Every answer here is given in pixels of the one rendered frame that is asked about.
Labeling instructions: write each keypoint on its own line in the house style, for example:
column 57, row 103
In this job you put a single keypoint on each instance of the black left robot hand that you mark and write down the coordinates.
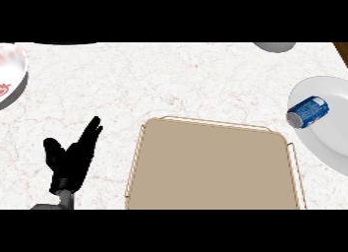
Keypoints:
column 72, row 157

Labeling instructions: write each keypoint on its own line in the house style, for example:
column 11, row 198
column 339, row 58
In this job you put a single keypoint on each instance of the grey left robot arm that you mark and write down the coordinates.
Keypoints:
column 64, row 200

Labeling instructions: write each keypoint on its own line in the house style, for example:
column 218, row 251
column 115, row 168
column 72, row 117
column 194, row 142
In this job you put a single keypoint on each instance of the tan rectangular tray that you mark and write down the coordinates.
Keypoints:
column 212, row 167

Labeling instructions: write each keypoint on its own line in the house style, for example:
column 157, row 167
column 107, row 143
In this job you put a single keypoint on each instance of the blue can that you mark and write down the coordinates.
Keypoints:
column 306, row 111

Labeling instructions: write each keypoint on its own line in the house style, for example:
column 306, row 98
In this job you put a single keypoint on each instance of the white round plate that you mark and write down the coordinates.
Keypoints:
column 333, row 126

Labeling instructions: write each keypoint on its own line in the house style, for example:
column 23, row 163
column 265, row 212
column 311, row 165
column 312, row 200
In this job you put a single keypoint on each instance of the white bowl with red print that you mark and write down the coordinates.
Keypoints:
column 2, row 77

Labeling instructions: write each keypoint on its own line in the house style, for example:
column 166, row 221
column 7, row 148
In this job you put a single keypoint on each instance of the grey round object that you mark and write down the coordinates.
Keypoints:
column 274, row 46

